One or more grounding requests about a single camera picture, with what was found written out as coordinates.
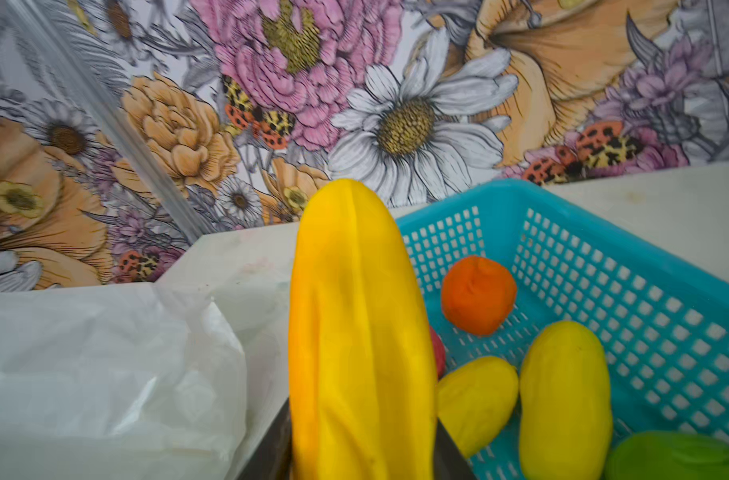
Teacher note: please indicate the yellow toy fruit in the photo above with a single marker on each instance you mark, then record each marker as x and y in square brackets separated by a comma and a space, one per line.
[565, 391]

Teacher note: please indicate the small yellow lemon toy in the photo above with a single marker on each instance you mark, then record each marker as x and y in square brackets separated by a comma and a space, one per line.
[476, 402]

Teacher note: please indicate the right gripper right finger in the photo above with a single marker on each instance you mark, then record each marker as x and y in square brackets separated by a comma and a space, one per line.
[449, 464]

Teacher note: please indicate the pink toy fruit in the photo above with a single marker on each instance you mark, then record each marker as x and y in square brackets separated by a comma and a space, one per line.
[439, 353]

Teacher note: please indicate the white plastic bag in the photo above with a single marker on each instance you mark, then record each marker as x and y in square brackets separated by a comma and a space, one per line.
[123, 382]

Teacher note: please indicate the green toy fruit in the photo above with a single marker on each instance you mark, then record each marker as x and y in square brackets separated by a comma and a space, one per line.
[668, 455]

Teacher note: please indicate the yellow banana toy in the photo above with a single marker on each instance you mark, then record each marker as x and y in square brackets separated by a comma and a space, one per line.
[363, 371]

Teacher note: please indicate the teal plastic basket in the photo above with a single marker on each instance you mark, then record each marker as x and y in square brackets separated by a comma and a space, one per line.
[663, 323]

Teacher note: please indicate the orange toy fruit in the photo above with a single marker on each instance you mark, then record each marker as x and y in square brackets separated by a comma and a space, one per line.
[478, 294]

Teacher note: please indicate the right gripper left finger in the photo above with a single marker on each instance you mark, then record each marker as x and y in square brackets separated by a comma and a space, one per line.
[272, 459]

